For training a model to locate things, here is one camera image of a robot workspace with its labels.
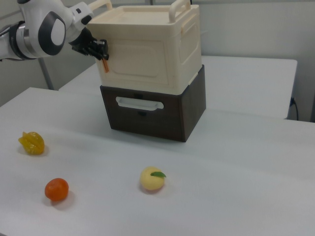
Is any grey metal pole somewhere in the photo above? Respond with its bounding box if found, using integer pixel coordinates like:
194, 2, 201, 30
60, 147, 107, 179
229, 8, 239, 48
38, 57, 55, 90

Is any dark brown drawer box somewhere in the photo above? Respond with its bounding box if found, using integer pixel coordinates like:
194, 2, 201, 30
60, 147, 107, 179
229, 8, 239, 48
99, 64, 207, 143

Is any yellow peach with green leaf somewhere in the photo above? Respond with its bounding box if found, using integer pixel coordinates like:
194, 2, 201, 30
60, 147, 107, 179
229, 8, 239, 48
139, 166, 167, 192

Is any black wall cable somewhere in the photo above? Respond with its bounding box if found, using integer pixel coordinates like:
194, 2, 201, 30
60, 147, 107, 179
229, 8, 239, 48
290, 96, 299, 121

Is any yellow starfruit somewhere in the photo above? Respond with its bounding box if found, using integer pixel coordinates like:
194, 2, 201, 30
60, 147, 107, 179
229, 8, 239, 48
18, 131, 46, 156

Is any cream plastic storage cabinet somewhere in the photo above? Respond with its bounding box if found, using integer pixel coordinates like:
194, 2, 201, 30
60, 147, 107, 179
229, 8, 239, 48
85, 0, 202, 96

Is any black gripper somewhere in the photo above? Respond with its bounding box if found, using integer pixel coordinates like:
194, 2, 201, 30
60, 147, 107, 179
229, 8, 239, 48
68, 27, 110, 61

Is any white drawer handle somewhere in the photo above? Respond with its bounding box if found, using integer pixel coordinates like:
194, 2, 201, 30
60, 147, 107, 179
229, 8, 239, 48
115, 96, 165, 111

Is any cream cabinet door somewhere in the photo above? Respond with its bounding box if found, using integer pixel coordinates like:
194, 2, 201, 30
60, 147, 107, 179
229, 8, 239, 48
97, 38, 170, 87

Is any orange tangerine fruit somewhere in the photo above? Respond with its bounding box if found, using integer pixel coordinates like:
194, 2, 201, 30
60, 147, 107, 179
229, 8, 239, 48
44, 177, 69, 203

